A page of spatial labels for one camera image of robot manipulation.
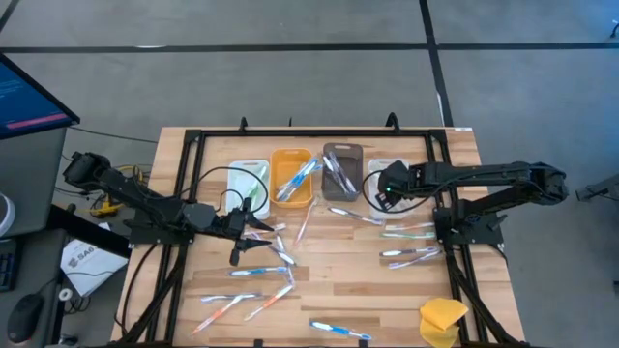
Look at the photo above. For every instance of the black computer mouse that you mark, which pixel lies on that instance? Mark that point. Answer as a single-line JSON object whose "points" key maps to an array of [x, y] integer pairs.
{"points": [[24, 319]]}

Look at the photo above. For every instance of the blue white toothbrush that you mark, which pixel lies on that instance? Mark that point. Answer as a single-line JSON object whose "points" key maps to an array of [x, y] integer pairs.
{"points": [[290, 191], [295, 183], [312, 166], [300, 176], [258, 271], [338, 330]]}

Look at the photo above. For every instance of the black frame foot bracket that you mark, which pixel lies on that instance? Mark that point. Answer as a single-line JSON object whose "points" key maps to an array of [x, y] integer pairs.
{"points": [[363, 343], [392, 122], [243, 124], [258, 343]]}

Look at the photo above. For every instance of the yellow tool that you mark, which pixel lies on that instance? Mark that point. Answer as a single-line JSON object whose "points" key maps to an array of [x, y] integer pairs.
{"points": [[106, 209]]}

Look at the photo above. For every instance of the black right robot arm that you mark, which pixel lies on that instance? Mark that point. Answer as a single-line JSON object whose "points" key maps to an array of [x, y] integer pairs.
{"points": [[483, 176]]}

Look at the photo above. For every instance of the dark side desk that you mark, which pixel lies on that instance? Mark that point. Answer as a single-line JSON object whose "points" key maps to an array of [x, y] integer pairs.
{"points": [[29, 270]]}

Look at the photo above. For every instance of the yellow plastic bin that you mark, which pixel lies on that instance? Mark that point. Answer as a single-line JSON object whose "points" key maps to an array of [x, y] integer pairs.
{"points": [[285, 169]]}

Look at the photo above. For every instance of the white plastic bin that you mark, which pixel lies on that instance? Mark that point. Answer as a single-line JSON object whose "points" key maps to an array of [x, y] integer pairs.
{"points": [[237, 183], [374, 169]]}

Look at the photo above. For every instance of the blue screen monitor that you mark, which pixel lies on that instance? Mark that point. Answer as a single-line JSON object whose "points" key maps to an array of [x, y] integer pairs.
{"points": [[24, 101]]}

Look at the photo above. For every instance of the grey stand leg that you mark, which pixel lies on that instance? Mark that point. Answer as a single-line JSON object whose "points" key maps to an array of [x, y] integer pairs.
{"points": [[599, 188]]}

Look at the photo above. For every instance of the white round object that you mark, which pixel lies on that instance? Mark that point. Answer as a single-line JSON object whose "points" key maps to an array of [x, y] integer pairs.
{"points": [[5, 215]]}

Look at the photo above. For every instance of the grey translucent plastic bin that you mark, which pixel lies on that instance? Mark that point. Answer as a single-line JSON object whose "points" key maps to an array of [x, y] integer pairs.
{"points": [[355, 166]]}

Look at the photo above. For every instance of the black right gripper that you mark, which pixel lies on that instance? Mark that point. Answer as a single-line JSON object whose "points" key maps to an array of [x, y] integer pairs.
{"points": [[401, 176]]}

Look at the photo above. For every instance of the white printed box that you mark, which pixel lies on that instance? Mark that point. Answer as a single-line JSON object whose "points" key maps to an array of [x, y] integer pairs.
{"points": [[92, 266]]}

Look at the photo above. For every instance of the yellow block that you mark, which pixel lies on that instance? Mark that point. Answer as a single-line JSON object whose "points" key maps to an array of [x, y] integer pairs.
{"points": [[442, 314]]}

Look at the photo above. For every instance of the white tape roll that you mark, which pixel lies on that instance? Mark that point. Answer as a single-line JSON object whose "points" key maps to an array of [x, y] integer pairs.
{"points": [[61, 295]]}

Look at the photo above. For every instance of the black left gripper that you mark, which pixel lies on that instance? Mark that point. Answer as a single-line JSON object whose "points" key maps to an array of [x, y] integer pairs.
{"points": [[225, 224]]}

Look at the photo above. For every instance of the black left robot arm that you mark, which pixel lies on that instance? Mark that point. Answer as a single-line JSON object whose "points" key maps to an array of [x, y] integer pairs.
{"points": [[140, 195]]}

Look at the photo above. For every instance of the green white toothbrush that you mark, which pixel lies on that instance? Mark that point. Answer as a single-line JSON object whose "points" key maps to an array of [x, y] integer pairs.
{"points": [[250, 195], [256, 186], [408, 235], [261, 175]]}

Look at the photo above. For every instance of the white table label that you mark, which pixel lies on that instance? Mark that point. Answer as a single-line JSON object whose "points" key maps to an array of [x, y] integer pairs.
{"points": [[463, 129]]}

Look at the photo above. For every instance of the black keyboard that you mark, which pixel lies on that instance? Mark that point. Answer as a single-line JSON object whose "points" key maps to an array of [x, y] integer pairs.
{"points": [[6, 266]]}

